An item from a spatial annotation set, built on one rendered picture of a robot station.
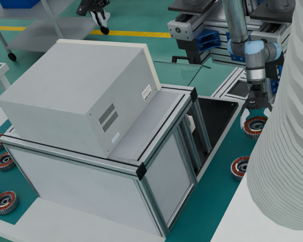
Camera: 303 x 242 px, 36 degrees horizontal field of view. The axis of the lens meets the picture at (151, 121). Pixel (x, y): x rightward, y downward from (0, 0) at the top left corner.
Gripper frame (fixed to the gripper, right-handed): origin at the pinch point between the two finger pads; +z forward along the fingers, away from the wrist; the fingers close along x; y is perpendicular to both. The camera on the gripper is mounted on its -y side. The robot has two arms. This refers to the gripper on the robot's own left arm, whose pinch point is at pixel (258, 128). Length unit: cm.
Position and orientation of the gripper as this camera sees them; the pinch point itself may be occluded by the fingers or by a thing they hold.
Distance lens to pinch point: 194.4
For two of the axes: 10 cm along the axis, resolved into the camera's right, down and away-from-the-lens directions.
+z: 1.0, 9.8, 1.9
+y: 3.9, -2.2, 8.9
